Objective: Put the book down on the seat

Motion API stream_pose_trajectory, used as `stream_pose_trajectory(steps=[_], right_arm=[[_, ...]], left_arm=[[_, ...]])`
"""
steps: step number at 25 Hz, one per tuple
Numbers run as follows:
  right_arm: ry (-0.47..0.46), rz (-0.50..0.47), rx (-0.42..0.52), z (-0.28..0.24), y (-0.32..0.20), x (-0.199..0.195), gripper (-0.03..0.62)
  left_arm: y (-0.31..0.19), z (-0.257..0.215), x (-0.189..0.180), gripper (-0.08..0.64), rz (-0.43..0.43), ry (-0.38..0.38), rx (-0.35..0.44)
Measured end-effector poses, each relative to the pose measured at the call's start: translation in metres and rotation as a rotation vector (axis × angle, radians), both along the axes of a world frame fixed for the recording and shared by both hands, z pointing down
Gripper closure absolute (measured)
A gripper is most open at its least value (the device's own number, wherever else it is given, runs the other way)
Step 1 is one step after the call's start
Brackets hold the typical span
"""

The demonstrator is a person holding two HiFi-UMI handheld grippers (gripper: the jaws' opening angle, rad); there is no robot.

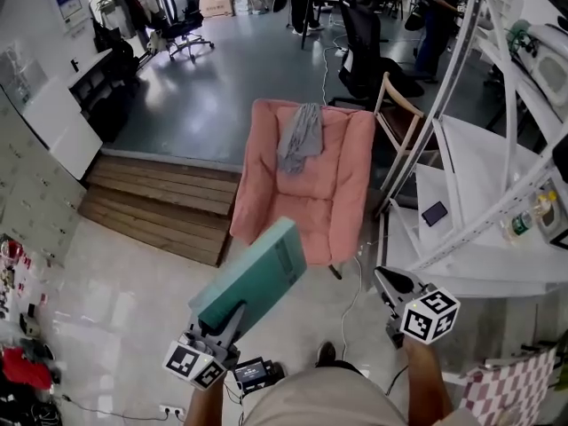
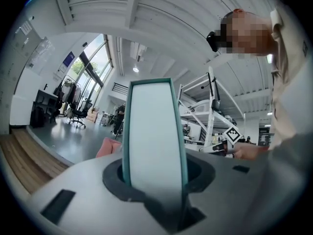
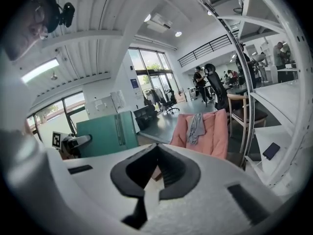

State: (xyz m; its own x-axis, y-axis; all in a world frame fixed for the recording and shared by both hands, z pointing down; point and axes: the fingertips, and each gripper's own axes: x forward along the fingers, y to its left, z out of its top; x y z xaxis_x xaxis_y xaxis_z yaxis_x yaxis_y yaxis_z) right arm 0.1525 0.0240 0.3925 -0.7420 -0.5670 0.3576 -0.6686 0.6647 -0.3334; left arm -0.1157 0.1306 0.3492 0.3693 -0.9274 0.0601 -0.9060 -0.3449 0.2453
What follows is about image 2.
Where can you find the grey locker cabinet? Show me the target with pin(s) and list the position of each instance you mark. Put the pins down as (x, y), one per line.
(14, 57)

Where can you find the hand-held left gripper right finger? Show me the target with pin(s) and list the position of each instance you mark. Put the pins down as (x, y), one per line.
(239, 192)

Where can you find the person's right forearm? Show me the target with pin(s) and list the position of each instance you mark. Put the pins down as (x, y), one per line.
(252, 152)

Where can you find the black head-worn camera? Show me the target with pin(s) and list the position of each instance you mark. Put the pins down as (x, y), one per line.
(212, 41)

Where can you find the black desk unit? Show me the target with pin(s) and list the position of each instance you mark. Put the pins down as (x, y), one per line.
(45, 109)

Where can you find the black mesh office chair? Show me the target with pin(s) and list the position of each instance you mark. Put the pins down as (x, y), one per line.
(80, 112)

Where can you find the ceiling air conditioner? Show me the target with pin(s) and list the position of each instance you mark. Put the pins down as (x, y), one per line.
(138, 51)

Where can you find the wooden steps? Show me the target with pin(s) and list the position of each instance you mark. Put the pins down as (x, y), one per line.
(27, 158)

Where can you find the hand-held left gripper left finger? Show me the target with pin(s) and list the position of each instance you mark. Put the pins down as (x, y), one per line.
(97, 204)

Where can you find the teal hardcover book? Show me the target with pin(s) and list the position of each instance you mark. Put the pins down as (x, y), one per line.
(154, 131)

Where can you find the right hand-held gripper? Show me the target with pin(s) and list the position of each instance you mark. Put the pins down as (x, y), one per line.
(232, 134)

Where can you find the cardboard box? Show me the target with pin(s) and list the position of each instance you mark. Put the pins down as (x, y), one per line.
(91, 115)

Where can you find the round ceiling light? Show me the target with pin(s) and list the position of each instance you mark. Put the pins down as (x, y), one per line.
(135, 69)

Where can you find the white cabinet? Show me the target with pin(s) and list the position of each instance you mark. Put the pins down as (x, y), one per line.
(24, 101)

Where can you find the person's head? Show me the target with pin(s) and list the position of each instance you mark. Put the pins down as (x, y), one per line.
(247, 33)

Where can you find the clothes rack with garments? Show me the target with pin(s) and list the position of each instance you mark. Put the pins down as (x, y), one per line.
(69, 94)

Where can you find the person's beige shirt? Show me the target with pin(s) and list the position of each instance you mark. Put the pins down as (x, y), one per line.
(291, 82)

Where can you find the blue wall poster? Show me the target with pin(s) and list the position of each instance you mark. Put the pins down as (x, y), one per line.
(68, 58)

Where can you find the black balcony railing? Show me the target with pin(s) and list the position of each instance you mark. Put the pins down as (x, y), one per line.
(119, 87)

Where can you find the pink cushioned armchair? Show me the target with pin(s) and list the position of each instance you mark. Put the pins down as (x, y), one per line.
(108, 148)

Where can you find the white metal shelf rack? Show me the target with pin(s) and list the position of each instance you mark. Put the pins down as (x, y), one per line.
(210, 121)

